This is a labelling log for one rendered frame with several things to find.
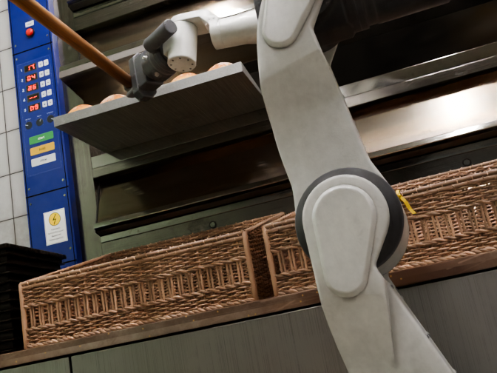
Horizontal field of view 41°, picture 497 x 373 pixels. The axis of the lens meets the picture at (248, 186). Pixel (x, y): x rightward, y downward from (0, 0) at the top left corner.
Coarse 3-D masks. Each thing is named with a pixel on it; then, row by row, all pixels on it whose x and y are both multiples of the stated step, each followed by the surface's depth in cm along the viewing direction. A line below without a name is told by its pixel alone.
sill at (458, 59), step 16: (480, 48) 180; (496, 48) 179; (416, 64) 184; (432, 64) 183; (448, 64) 182; (464, 64) 181; (368, 80) 188; (384, 80) 186; (400, 80) 185; (256, 112) 196; (208, 128) 199; (224, 128) 198; (144, 144) 205; (160, 144) 203; (176, 144) 202; (96, 160) 209; (112, 160) 207
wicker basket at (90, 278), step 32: (256, 224) 150; (128, 256) 194; (160, 256) 142; (192, 256) 140; (224, 256) 138; (256, 256) 142; (32, 288) 149; (64, 288) 146; (96, 288) 145; (128, 288) 189; (160, 288) 186; (192, 288) 138; (224, 288) 136; (256, 288) 135; (32, 320) 147; (64, 320) 145; (96, 320) 143; (128, 320) 141
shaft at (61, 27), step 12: (12, 0) 121; (24, 0) 123; (36, 12) 127; (48, 12) 130; (48, 24) 132; (60, 24) 134; (60, 36) 137; (72, 36) 139; (84, 48) 144; (96, 60) 149; (108, 60) 153; (108, 72) 156; (120, 72) 159
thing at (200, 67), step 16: (208, 48) 197; (224, 48) 197; (240, 48) 198; (256, 48) 199; (128, 64) 199; (208, 64) 204; (64, 80) 202; (80, 80) 203; (96, 80) 204; (112, 80) 205; (80, 96) 211; (96, 96) 212
